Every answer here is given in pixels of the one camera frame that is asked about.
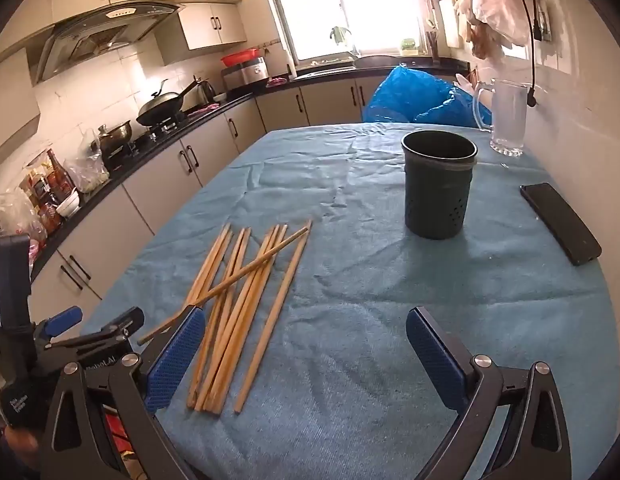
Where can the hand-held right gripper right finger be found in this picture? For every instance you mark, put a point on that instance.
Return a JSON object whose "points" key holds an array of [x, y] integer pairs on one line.
{"points": [[435, 355]]}

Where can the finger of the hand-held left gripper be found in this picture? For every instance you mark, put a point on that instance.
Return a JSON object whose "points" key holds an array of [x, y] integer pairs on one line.
{"points": [[115, 327], [65, 319]]}

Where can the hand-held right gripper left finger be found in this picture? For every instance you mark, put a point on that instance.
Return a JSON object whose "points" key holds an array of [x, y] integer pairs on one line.
{"points": [[175, 355]]}

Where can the bunch of wooden chopsticks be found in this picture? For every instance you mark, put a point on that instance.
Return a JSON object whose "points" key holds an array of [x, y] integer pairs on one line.
{"points": [[241, 310]]}

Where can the dark perforated utensil holder cup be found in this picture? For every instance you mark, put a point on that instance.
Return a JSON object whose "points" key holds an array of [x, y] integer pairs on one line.
{"points": [[440, 185]]}

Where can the person's left hand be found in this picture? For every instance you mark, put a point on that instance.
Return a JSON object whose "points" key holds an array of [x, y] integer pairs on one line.
{"points": [[21, 441]]}

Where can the crumpled clear plastic bag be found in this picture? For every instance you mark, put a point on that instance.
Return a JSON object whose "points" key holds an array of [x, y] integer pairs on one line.
{"points": [[15, 215]]}

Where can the blue tablecloth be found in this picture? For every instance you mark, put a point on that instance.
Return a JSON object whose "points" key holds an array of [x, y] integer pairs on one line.
{"points": [[340, 310]]}

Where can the white bowl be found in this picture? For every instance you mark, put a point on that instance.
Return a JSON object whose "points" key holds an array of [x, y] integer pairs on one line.
{"points": [[69, 204]]}

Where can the pile of snack packets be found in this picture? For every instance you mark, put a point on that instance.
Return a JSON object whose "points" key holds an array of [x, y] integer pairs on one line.
{"points": [[45, 180]]}

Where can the clear plastic food bag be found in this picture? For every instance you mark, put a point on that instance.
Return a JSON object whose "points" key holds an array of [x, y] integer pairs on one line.
{"points": [[87, 162]]}

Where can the black smartphone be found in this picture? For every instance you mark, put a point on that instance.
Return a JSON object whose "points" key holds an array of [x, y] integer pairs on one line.
{"points": [[560, 222]]}

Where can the stainless steel pot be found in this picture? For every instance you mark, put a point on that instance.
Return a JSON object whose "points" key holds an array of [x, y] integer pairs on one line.
{"points": [[115, 135]]}

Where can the cream base cabinets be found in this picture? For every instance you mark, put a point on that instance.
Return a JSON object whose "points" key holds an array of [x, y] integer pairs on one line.
{"points": [[210, 160]]}

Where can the gas stove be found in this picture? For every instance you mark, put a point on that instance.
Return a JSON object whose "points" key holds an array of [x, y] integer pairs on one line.
{"points": [[162, 129]]}

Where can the black wok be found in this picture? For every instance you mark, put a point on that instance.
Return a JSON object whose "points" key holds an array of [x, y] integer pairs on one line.
{"points": [[160, 105]]}

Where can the pink cloth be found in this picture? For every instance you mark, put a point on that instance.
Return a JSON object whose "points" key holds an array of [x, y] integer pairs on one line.
{"points": [[206, 108], [276, 81]]}

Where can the clear glass pitcher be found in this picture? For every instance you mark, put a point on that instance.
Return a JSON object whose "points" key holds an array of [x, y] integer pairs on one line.
{"points": [[510, 115]]}

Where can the metal kettle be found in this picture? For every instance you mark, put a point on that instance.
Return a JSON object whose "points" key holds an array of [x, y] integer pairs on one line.
{"points": [[205, 91]]}

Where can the black kitchen countertop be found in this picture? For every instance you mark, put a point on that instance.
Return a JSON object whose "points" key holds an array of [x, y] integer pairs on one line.
{"points": [[235, 101]]}

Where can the blue plastic bag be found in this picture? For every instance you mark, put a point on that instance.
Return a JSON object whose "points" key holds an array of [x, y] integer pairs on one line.
{"points": [[415, 95]]}

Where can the white and orange plastic bag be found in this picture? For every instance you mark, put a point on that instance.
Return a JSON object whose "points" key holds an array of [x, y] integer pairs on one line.
{"points": [[464, 81]]}

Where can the glass range hood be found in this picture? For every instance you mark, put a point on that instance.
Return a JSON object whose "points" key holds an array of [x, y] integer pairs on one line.
{"points": [[100, 30]]}

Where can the stainless steel rice cooker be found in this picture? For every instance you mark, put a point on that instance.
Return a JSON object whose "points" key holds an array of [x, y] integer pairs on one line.
{"points": [[245, 74]]}

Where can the red plastic basin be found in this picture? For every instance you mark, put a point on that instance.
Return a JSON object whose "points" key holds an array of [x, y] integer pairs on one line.
{"points": [[240, 56]]}

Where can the steel kitchen sink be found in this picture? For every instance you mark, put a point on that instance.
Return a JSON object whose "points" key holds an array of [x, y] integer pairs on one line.
{"points": [[322, 71]]}

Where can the green box on windowsill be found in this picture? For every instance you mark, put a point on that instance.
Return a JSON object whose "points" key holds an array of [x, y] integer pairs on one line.
{"points": [[407, 46]]}

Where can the white cutting board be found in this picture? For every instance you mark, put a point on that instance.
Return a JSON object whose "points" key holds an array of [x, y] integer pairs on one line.
{"points": [[447, 22]]}

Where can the small green plant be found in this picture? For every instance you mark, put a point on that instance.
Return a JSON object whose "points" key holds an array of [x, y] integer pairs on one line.
{"points": [[340, 35]]}

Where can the pinkish hanging plastic bags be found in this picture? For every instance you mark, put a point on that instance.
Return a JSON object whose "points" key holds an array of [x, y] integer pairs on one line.
{"points": [[495, 10]]}

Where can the kitchen window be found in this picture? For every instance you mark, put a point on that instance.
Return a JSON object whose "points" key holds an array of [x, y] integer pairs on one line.
{"points": [[340, 5]]}

